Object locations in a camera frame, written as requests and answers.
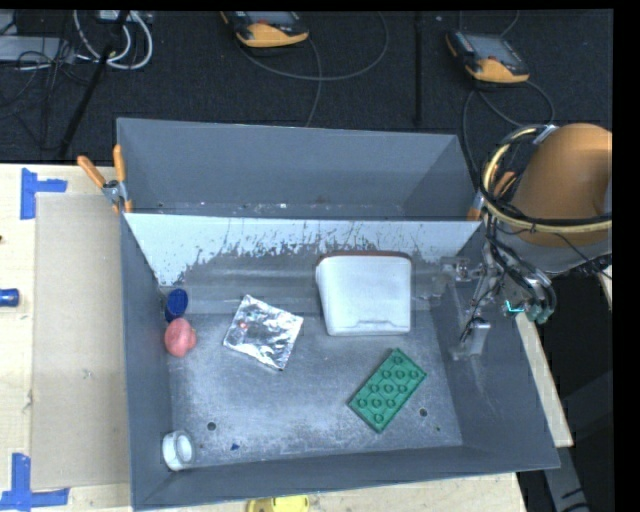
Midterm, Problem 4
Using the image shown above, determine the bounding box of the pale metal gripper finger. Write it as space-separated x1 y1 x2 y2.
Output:
438 255 485 284
448 321 492 362

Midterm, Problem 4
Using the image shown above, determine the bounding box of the white plastic box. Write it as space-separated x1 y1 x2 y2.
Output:
314 251 414 338

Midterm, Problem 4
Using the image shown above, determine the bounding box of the dark green flat block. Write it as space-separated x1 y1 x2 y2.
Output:
346 347 429 434

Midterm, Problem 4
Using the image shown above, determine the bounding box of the grey metal bin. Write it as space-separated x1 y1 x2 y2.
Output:
115 117 562 511

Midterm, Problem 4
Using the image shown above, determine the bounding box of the silver foil packet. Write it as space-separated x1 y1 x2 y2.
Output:
222 293 305 372

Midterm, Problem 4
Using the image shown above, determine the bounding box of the blue plastic cap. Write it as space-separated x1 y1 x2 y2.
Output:
164 288 190 324

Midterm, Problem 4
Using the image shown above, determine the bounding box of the pink toy fruit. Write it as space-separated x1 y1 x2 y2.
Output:
163 317 198 358

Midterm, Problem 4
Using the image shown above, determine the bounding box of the white tape roll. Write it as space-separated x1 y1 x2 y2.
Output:
161 430 196 473

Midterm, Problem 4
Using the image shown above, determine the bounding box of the pale brown cardboard board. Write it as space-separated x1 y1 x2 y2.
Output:
29 192 132 492

